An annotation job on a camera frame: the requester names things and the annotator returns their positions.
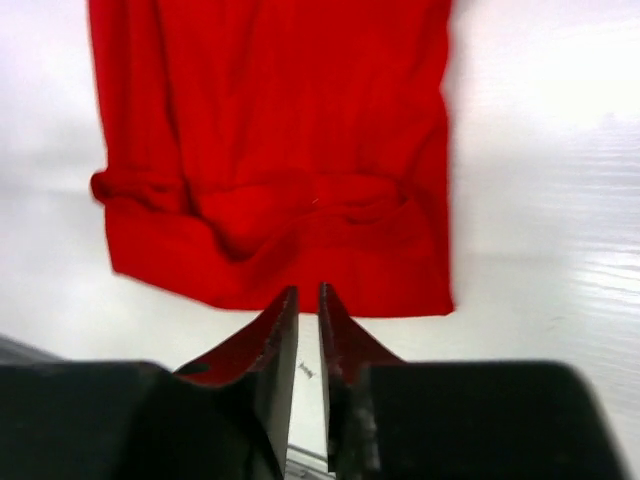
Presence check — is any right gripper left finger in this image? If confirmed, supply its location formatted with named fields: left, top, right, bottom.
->
left=1, top=287, right=299, bottom=479

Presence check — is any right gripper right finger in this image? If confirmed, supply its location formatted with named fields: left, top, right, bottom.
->
left=318, top=284, right=628, bottom=479

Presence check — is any red t-shirt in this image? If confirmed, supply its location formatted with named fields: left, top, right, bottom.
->
left=88, top=1, right=454, bottom=317

